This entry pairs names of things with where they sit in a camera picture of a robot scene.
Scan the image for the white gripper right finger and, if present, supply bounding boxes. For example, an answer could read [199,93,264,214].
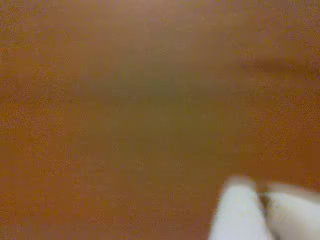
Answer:
[262,183,320,240]

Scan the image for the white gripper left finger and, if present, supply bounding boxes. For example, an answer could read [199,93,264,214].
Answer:
[208,176,274,240]

